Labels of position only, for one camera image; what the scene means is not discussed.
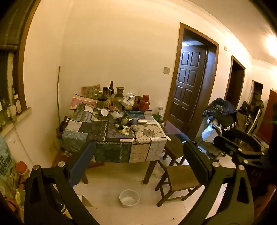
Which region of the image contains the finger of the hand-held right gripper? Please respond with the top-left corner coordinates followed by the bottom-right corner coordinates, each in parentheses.
top-left (224, 129), bottom-right (261, 150)
top-left (213, 135), bottom-right (265, 165)

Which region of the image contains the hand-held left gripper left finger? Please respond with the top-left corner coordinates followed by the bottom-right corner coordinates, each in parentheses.
top-left (23, 141), bottom-right (99, 225)

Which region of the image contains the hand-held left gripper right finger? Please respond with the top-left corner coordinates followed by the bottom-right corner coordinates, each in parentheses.
top-left (182, 140), bottom-right (255, 225)

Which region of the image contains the white plastic bucket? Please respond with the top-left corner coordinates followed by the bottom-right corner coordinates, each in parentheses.
top-left (119, 189), bottom-right (140, 208)

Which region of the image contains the white plastic bag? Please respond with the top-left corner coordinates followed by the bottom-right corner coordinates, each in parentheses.
top-left (201, 124), bottom-right (219, 142)

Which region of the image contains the wooden stool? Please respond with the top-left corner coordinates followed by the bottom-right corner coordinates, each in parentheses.
top-left (161, 134), bottom-right (187, 167)
top-left (156, 165), bottom-right (205, 207)

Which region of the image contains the table with patchwork cloth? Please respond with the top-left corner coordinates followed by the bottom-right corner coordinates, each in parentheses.
top-left (62, 104), bottom-right (168, 163)

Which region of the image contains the dark patterned cloth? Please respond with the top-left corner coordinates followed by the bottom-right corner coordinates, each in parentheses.
top-left (202, 98), bottom-right (238, 118)

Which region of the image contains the dark bottle with metal cap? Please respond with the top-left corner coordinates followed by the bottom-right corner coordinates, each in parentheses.
top-left (59, 116), bottom-right (71, 131)

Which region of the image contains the orange lid jar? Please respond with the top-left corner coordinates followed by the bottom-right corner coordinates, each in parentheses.
top-left (15, 161), bottom-right (30, 185)

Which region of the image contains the pink box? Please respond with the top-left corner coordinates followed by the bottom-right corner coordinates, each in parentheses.
top-left (71, 97), bottom-right (97, 109)

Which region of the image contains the glass jar with dark lid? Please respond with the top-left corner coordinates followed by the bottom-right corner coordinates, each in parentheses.
top-left (96, 98), bottom-right (108, 109)

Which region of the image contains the dark brown panel door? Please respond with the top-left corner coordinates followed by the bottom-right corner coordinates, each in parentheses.
top-left (169, 44), bottom-right (207, 134)

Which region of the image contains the thin wooden stick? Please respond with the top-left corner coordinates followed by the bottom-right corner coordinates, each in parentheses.
top-left (56, 66), bottom-right (61, 126)

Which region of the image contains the printed cardboard box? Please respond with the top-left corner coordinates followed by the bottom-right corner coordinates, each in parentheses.
top-left (81, 84), bottom-right (101, 96)

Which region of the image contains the red thermos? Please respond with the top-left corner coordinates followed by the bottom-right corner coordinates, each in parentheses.
top-left (138, 94), bottom-right (151, 111)

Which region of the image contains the blue printed plastic bag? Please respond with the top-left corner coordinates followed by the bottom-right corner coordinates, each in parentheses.
top-left (0, 136), bottom-right (14, 182)

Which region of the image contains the amber glass bottle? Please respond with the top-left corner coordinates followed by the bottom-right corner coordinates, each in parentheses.
top-left (13, 94), bottom-right (23, 116)

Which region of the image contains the brown doorway frame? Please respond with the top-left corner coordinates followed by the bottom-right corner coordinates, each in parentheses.
top-left (224, 55), bottom-right (246, 107)

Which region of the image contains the brown door frame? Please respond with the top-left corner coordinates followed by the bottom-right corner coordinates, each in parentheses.
top-left (163, 22), bottom-right (220, 139)

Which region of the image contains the wooden window frame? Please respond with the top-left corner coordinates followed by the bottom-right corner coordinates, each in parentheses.
top-left (0, 0), bottom-right (42, 139)

